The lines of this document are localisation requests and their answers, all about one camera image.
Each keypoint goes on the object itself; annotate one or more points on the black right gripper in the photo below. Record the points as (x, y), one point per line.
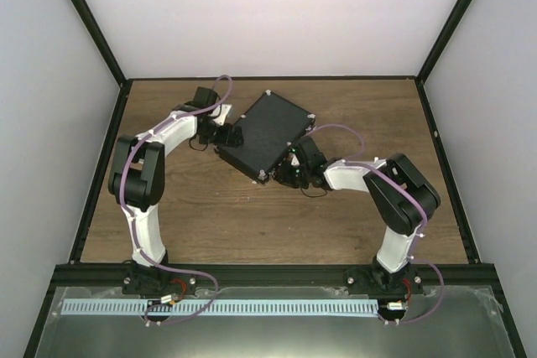
(283, 177)

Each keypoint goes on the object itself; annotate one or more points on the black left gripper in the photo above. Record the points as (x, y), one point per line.
(225, 140)

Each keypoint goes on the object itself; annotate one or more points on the black poker set case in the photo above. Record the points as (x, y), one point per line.
(269, 127)

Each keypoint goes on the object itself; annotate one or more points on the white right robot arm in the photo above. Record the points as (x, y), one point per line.
(405, 199)

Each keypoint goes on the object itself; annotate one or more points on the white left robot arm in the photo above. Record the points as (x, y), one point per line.
(137, 176)

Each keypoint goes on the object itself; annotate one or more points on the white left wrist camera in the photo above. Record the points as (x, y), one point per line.
(221, 113)

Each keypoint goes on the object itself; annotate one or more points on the black enclosure frame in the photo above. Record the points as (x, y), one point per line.
(474, 272)

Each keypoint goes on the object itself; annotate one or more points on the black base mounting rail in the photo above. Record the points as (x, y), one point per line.
(149, 282)

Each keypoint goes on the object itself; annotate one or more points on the light blue slotted rail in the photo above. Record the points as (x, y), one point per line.
(224, 307)

